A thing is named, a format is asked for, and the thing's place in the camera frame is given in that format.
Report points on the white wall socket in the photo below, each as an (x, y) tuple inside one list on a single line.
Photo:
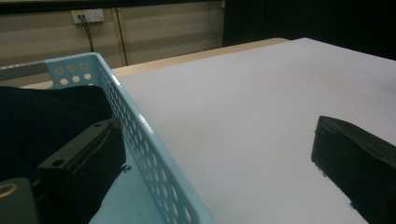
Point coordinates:
[(91, 15)]

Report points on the black curtain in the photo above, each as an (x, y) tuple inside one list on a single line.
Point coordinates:
[(311, 21)]

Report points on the beige panelled cabinet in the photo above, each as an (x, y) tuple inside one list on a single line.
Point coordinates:
[(168, 34)]

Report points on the light blue plastic basket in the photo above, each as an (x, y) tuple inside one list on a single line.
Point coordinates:
[(149, 161)]

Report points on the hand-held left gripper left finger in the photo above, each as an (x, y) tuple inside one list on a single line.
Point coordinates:
[(77, 174)]

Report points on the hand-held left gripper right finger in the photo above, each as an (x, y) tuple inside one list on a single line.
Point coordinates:
[(358, 168)]

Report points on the dark knit vest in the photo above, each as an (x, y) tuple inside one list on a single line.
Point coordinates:
[(37, 124)]

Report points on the black horizontal beam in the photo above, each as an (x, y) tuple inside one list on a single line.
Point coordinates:
[(93, 4)]

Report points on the wooden table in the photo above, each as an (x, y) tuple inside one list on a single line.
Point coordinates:
[(186, 59)]

